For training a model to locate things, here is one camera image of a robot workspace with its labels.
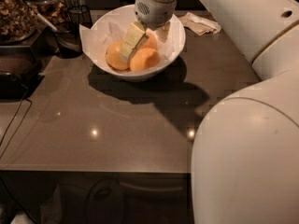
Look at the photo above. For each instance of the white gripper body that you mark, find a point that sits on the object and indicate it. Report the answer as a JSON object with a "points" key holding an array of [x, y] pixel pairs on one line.
{"points": [[154, 12]]}

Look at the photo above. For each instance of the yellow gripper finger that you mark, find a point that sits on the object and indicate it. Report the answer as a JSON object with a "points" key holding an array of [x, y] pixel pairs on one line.
{"points": [[163, 32], [134, 39]]}

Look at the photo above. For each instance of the orange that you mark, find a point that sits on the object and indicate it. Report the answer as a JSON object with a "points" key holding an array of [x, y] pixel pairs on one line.
{"points": [[144, 59], [150, 42], [113, 57]]}

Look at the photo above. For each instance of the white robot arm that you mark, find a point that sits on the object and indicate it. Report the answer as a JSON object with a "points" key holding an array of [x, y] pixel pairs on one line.
{"points": [[245, 155]]}

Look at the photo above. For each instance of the white ceramic bowl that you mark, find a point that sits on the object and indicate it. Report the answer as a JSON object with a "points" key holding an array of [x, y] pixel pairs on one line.
{"points": [[126, 14]]}

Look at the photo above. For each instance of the white paper bowl liner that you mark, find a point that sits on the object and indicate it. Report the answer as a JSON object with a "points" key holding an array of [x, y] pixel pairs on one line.
{"points": [[103, 33]]}

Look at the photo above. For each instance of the crumpled beige napkin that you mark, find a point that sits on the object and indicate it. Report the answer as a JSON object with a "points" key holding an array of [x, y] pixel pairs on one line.
{"points": [[199, 25]]}

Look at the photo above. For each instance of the large glass snack jar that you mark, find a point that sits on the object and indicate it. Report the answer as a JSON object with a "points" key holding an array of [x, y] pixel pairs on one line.
{"points": [[17, 21]]}

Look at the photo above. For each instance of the black countertop appliance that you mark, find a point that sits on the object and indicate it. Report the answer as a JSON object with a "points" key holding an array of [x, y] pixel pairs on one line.
{"points": [[19, 75]]}

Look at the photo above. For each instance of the black wire mesh cup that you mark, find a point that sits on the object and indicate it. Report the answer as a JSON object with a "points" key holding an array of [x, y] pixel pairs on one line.
{"points": [[80, 15]]}

